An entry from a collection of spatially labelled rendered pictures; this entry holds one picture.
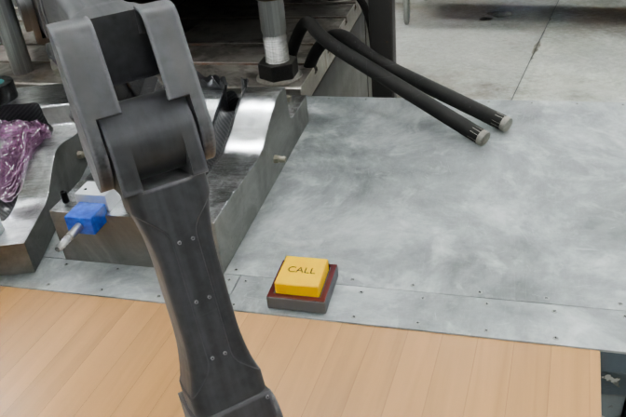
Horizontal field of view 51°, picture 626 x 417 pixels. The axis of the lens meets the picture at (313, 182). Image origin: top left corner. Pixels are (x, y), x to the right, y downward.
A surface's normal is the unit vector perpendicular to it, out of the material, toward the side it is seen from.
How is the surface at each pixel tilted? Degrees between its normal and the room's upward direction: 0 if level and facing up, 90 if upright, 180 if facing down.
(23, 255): 90
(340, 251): 0
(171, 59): 64
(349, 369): 0
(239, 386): 72
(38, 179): 29
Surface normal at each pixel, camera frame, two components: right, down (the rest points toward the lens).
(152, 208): 0.42, 0.14
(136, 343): -0.08, -0.86
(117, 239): -0.24, 0.52
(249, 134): -0.18, -0.53
